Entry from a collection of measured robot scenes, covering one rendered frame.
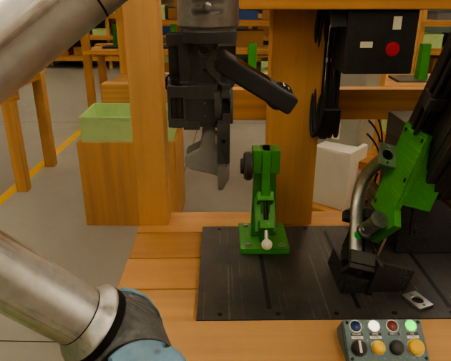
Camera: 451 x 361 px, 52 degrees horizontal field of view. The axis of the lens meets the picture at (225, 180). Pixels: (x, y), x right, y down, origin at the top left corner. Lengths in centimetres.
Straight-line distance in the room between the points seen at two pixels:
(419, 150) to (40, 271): 74
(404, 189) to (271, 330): 40
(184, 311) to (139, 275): 19
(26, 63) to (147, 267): 88
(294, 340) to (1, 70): 75
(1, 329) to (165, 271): 154
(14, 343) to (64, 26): 220
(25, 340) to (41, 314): 187
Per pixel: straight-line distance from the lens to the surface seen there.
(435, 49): 849
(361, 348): 93
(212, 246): 126
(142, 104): 130
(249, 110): 138
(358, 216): 114
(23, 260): 63
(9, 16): 40
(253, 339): 97
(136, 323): 69
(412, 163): 102
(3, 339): 256
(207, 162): 61
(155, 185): 137
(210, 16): 56
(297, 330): 100
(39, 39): 40
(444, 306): 115
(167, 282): 116
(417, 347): 96
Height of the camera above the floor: 154
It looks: 22 degrees down
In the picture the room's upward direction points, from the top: straight up
